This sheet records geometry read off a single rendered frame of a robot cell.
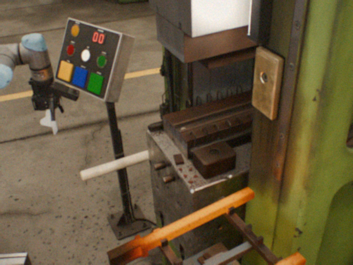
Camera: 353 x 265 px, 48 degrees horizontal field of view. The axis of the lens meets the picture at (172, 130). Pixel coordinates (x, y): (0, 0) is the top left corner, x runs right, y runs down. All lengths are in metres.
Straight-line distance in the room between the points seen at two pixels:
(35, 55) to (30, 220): 1.38
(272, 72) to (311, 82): 0.11
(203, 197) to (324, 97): 0.54
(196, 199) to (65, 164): 1.77
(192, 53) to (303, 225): 0.58
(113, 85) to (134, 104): 1.84
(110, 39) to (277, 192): 0.89
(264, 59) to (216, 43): 0.21
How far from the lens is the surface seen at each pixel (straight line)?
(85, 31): 1.77
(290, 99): 1.02
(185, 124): 1.39
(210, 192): 1.29
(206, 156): 1.27
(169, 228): 1.07
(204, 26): 1.10
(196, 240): 1.42
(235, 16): 1.14
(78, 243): 2.38
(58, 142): 3.16
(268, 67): 1.03
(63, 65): 1.83
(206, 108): 1.48
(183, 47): 1.15
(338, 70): 0.92
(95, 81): 1.67
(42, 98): 1.51
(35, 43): 1.42
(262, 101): 1.08
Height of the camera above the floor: 1.77
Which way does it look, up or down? 35 degrees down
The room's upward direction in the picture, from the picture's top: 3 degrees counter-clockwise
